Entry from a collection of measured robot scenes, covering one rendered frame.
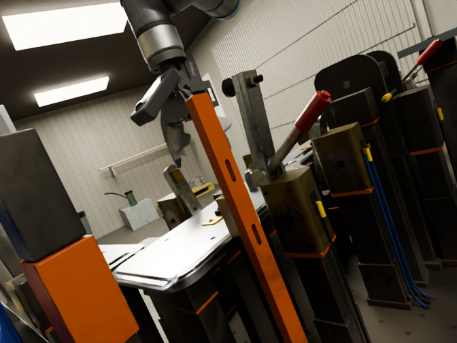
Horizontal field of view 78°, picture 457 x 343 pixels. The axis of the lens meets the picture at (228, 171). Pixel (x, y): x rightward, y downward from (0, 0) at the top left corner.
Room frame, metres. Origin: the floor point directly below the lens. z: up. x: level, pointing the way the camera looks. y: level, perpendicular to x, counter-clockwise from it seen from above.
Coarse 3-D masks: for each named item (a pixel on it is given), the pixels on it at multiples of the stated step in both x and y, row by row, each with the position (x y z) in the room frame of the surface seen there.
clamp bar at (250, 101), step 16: (224, 80) 0.44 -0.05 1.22; (240, 80) 0.41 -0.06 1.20; (256, 80) 0.41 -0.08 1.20; (240, 96) 0.41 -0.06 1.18; (256, 96) 0.42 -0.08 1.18; (240, 112) 0.42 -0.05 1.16; (256, 112) 0.42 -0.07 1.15; (256, 128) 0.41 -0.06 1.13; (256, 144) 0.42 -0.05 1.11; (272, 144) 0.44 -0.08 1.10; (256, 160) 0.42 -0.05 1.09; (272, 176) 0.45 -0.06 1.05
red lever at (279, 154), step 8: (320, 96) 0.35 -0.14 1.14; (328, 96) 0.35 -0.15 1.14; (312, 104) 0.36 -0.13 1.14; (320, 104) 0.35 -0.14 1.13; (328, 104) 0.35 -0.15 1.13; (304, 112) 0.37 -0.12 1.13; (312, 112) 0.36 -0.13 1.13; (320, 112) 0.36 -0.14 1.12; (296, 120) 0.38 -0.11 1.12; (304, 120) 0.37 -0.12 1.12; (312, 120) 0.36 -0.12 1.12; (296, 128) 0.38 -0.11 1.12; (304, 128) 0.37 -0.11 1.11; (288, 136) 0.39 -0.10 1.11; (296, 136) 0.38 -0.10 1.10; (288, 144) 0.39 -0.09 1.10; (280, 152) 0.40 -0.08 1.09; (288, 152) 0.41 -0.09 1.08; (272, 160) 0.42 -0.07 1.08; (280, 160) 0.41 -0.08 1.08; (272, 168) 0.42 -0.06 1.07
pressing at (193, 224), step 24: (288, 168) 0.70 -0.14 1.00; (192, 216) 0.61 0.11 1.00; (264, 216) 0.46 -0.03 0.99; (168, 240) 0.51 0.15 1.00; (192, 240) 0.46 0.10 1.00; (216, 240) 0.41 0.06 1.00; (144, 264) 0.44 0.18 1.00; (168, 264) 0.40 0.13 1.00; (192, 264) 0.35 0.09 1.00; (144, 288) 0.37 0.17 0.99; (168, 288) 0.33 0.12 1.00
